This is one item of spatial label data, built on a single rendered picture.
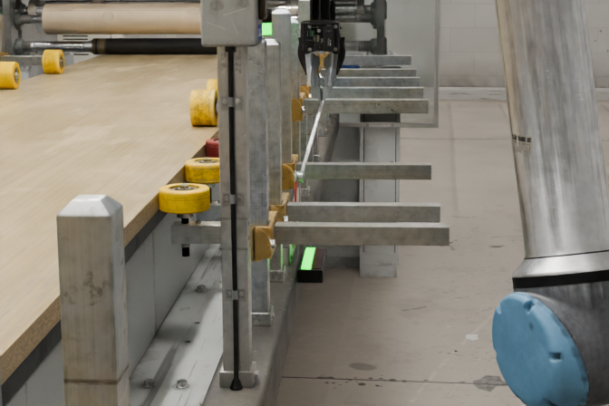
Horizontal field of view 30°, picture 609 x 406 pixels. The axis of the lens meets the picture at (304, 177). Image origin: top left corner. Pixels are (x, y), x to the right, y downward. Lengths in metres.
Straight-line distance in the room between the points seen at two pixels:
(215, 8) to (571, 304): 0.56
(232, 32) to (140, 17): 3.18
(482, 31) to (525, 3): 9.37
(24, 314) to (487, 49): 9.76
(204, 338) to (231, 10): 0.74
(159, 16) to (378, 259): 1.31
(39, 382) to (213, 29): 0.47
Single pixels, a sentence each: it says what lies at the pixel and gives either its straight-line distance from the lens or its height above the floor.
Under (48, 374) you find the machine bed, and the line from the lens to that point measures 1.39.
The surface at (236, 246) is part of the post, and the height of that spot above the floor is 0.89.
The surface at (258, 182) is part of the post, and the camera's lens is 1.72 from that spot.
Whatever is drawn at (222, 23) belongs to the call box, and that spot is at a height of 1.18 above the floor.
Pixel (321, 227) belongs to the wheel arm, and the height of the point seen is 0.85.
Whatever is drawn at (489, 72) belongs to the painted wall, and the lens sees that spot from 10.84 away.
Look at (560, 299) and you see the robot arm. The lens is 1.39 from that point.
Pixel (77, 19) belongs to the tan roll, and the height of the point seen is 1.05.
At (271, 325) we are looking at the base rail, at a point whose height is 0.70.
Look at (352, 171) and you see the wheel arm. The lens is 2.26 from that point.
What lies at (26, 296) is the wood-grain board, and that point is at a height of 0.90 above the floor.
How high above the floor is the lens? 1.25
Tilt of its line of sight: 11 degrees down
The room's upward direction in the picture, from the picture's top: straight up
